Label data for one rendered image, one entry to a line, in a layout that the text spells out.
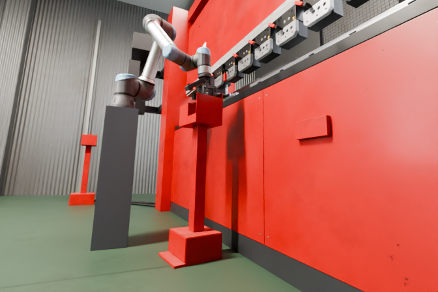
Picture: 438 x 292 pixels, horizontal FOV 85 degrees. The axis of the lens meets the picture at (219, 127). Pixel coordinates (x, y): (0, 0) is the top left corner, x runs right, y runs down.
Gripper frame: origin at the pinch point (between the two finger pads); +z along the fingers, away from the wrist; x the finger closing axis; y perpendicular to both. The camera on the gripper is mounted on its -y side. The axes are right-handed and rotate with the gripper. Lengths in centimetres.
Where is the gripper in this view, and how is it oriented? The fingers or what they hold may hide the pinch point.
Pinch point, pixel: (203, 111)
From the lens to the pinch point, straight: 128.2
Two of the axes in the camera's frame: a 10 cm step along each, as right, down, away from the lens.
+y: 8.3, 0.3, 5.5
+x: -5.5, 1.3, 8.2
